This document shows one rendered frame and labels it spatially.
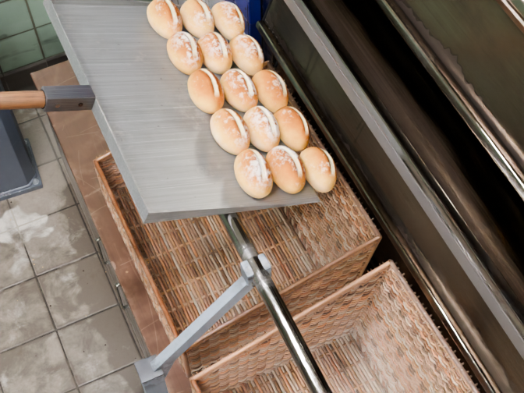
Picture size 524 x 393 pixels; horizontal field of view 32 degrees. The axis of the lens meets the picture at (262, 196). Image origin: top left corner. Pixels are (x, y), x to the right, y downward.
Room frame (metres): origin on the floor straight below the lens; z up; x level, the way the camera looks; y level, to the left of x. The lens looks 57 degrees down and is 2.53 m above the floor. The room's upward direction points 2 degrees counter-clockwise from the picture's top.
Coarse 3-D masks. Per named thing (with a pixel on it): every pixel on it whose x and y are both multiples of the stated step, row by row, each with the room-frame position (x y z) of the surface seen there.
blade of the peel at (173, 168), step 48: (48, 0) 1.28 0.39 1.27; (96, 0) 1.33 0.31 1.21; (96, 48) 1.19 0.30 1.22; (144, 48) 1.23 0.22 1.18; (96, 96) 1.06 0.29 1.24; (144, 96) 1.09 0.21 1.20; (144, 144) 0.97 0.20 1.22; (192, 144) 0.99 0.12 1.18; (144, 192) 0.85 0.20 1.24; (192, 192) 0.87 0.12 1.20; (240, 192) 0.90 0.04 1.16
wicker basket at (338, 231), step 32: (96, 160) 1.28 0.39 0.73; (128, 192) 1.28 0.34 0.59; (352, 192) 1.09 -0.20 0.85; (128, 224) 1.10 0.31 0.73; (160, 224) 1.19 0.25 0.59; (192, 224) 1.18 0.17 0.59; (256, 224) 1.18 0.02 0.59; (288, 224) 1.18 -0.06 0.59; (320, 224) 1.11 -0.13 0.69; (352, 224) 1.04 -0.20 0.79; (160, 256) 1.10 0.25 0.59; (192, 256) 1.09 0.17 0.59; (224, 256) 1.09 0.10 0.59; (288, 256) 1.09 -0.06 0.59; (320, 256) 1.07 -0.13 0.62; (352, 256) 0.95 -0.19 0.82; (160, 288) 1.01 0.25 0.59; (192, 288) 1.01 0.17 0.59; (224, 288) 1.00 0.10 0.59; (256, 288) 1.00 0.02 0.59; (288, 288) 0.89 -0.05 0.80; (320, 288) 0.92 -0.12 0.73; (192, 320) 0.92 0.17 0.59; (256, 320) 0.86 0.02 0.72; (192, 352) 0.80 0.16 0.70; (224, 352) 0.82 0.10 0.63
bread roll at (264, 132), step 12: (252, 108) 1.09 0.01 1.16; (264, 108) 1.08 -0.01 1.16; (252, 120) 1.06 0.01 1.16; (264, 120) 1.05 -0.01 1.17; (276, 120) 1.06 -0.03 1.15; (252, 132) 1.03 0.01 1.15; (264, 132) 1.03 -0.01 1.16; (276, 132) 1.03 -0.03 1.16; (264, 144) 1.01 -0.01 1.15; (276, 144) 1.02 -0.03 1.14
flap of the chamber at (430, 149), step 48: (288, 0) 1.12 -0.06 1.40; (336, 0) 1.12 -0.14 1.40; (384, 48) 1.01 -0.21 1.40; (384, 96) 0.90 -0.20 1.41; (432, 96) 0.91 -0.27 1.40; (384, 144) 0.82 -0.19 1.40; (432, 144) 0.81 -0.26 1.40; (480, 144) 0.82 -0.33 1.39; (480, 192) 0.73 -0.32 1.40; (480, 240) 0.64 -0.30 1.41; (480, 288) 0.57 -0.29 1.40
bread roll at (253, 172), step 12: (240, 156) 0.96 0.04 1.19; (252, 156) 0.95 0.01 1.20; (240, 168) 0.93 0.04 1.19; (252, 168) 0.92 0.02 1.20; (264, 168) 0.92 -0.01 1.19; (240, 180) 0.91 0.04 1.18; (252, 180) 0.90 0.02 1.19; (264, 180) 0.90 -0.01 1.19; (252, 192) 0.89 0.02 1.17; (264, 192) 0.89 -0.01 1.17
